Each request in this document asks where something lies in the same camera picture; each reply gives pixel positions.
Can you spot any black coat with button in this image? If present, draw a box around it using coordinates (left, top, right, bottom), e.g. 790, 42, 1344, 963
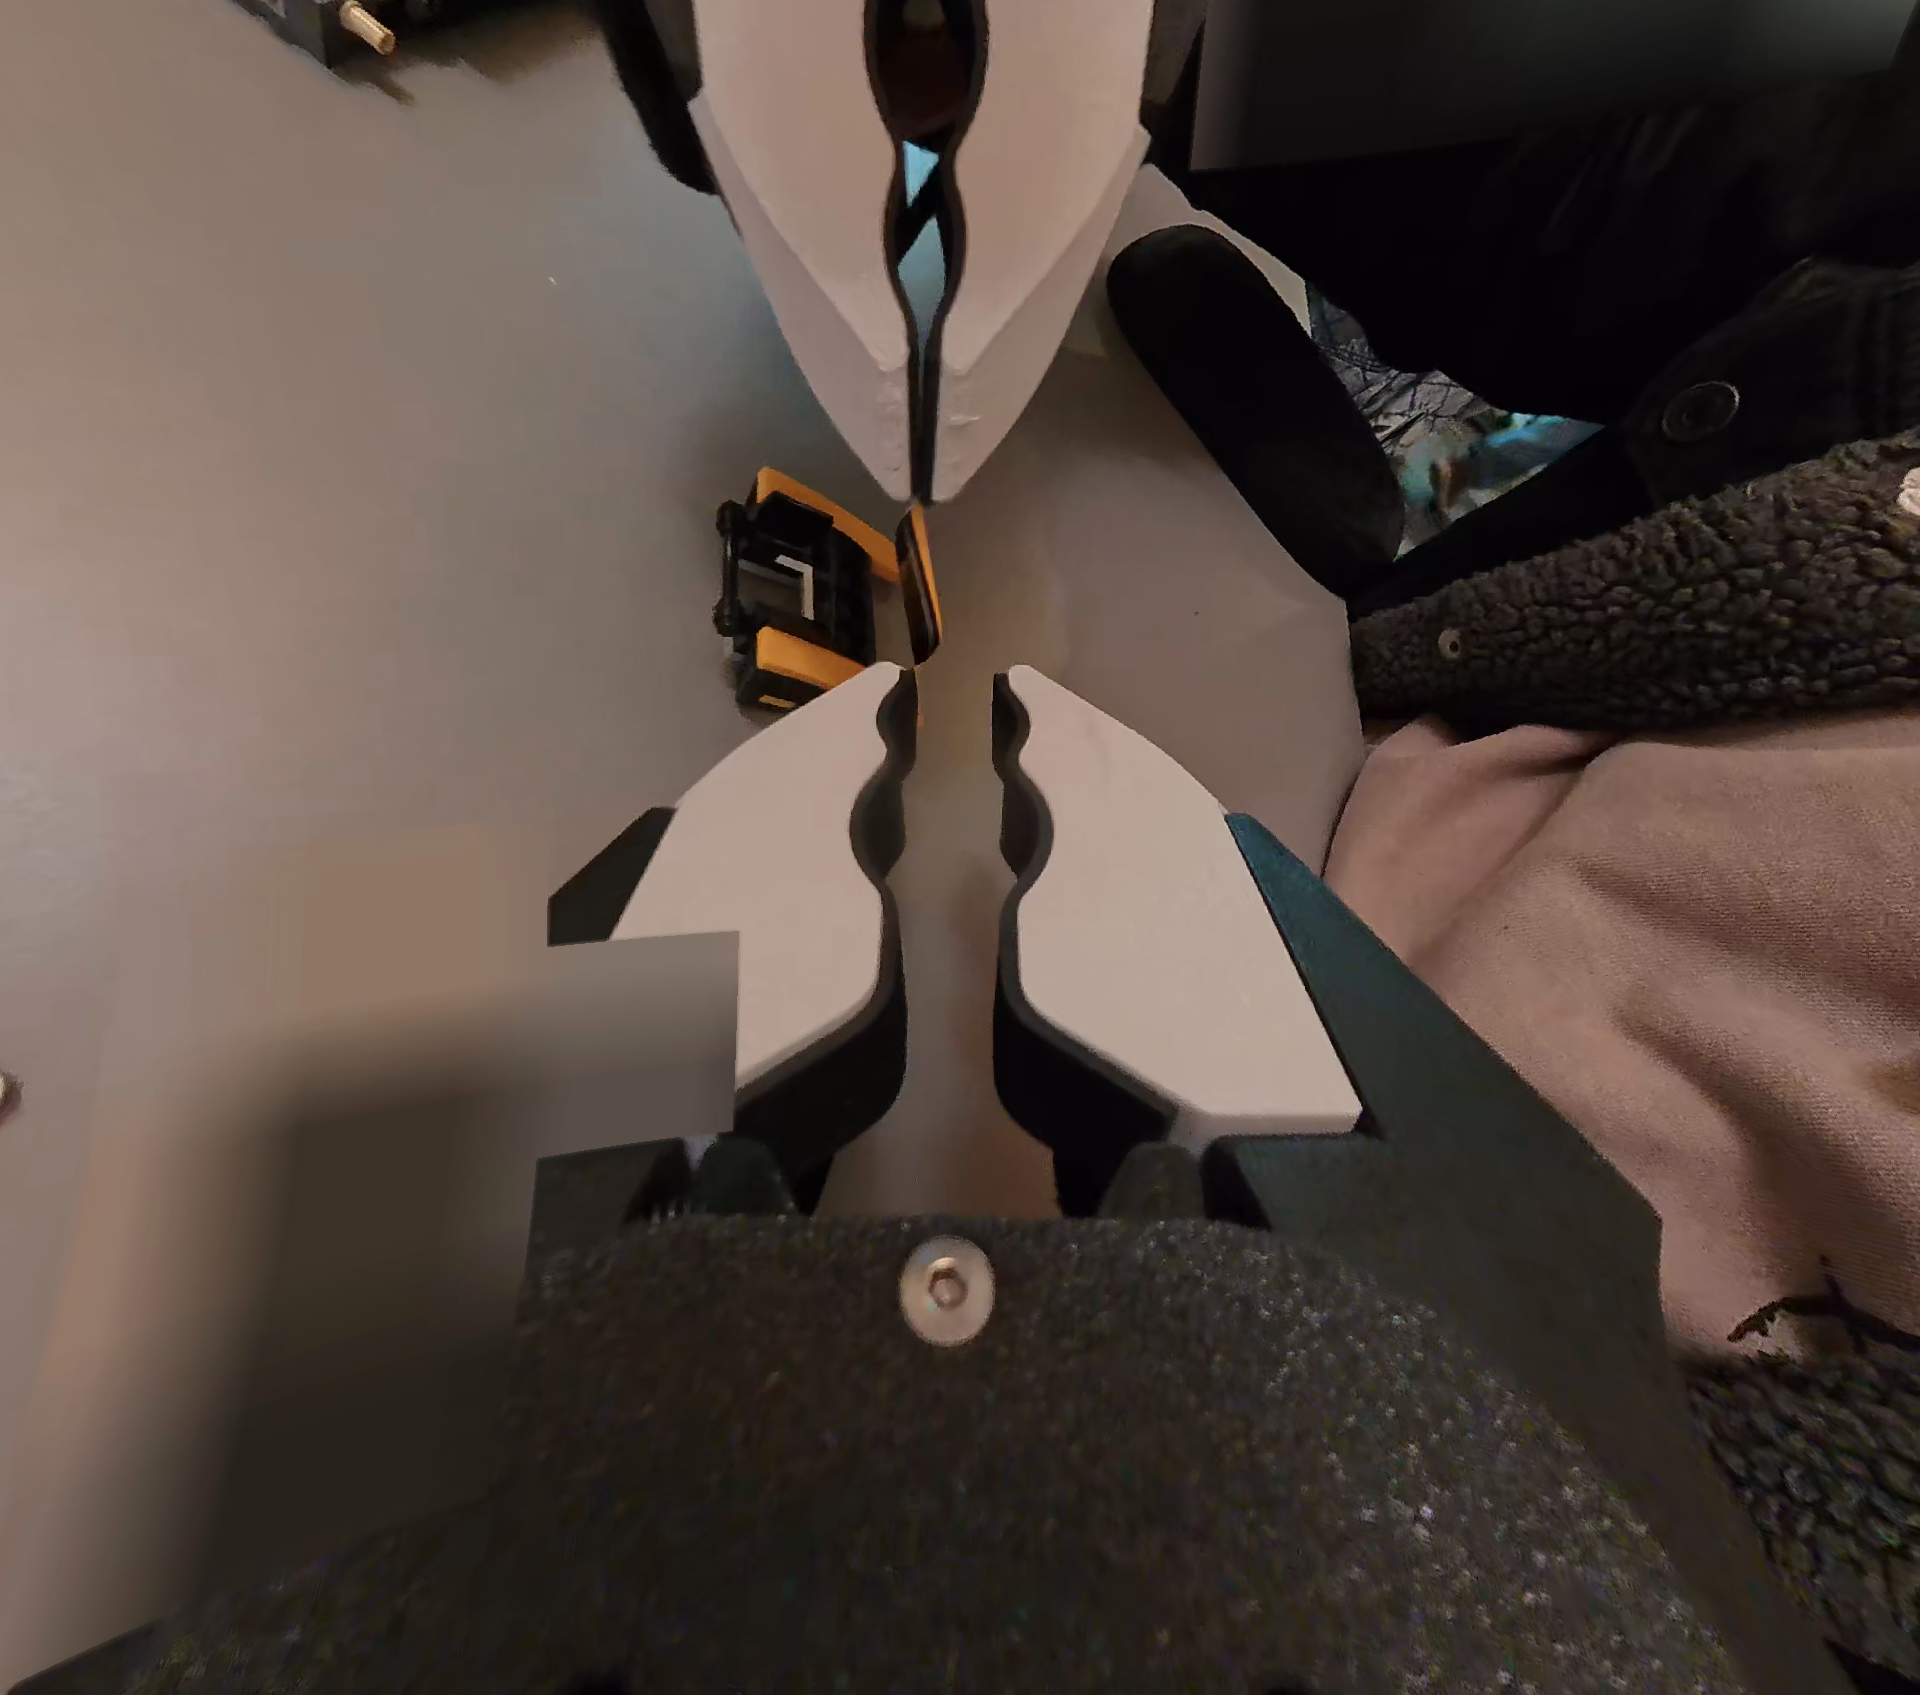
1193, 76, 1920, 617

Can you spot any small orange black lego assembly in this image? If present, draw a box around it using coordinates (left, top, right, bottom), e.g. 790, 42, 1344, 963
712, 468, 903, 717

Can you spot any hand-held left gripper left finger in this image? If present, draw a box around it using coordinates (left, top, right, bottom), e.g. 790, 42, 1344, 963
606, 659, 918, 1209

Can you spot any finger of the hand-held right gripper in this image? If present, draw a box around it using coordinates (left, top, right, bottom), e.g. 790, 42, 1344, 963
665, 0, 921, 504
921, 0, 1190, 508

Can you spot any blue printed cloth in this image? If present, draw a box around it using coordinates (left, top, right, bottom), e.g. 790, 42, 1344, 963
1304, 286, 1608, 558

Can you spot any beige sweatshirt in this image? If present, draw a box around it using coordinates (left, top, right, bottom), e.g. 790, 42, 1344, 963
1327, 705, 1920, 1359

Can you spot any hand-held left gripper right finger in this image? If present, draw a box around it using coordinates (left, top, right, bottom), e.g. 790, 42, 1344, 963
991, 663, 1368, 1201

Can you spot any orange striped lego wedge piece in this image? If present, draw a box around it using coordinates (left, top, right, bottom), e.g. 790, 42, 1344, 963
894, 506, 944, 661

